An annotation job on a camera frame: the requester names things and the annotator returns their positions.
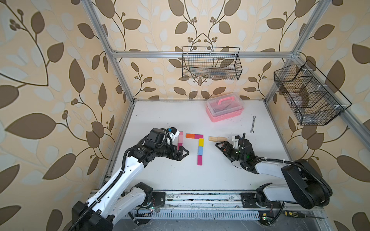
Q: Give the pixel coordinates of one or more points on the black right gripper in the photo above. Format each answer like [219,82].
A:
[226,143]

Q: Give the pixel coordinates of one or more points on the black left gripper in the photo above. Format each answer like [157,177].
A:
[178,157]

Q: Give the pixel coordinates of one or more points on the light pink block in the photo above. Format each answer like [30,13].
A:
[181,139]

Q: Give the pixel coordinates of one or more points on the magenta slanted block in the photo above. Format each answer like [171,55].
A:
[199,160]

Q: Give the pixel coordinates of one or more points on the ridged wood block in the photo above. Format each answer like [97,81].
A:
[213,139]

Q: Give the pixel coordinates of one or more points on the blue block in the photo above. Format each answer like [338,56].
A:
[200,150]

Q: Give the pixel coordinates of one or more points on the orange block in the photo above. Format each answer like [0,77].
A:
[190,136]

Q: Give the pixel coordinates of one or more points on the yellow block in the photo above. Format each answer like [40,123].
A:
[201,142]

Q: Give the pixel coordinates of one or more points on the pink plastic storage box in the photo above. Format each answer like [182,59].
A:
[224,107]

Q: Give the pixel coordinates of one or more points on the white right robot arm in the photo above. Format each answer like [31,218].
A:
[303,185]

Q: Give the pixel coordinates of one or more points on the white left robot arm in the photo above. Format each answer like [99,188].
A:
[109,190]

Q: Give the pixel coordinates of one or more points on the silver wrench on table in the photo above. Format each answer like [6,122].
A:
[253,123]

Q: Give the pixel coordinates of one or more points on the yellow black screwdriver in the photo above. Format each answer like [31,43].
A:
[295,214]

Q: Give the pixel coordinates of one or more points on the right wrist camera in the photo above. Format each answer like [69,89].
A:
[235,140]

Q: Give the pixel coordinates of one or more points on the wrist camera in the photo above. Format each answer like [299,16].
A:
[235,140]
[173,133]

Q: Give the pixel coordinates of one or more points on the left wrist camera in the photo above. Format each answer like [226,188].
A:
[173,133]

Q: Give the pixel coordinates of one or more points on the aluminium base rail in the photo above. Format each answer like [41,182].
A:
[187,205]

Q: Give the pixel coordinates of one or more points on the black wire basket back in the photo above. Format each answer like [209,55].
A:
[211,62]

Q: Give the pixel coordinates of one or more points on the black wire basket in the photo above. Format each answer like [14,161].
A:
[312,96]
[211,62]

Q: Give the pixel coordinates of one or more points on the black wire basket right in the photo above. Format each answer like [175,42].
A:
[312,96]

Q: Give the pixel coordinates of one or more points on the aluminium frame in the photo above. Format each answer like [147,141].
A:
[357,127]

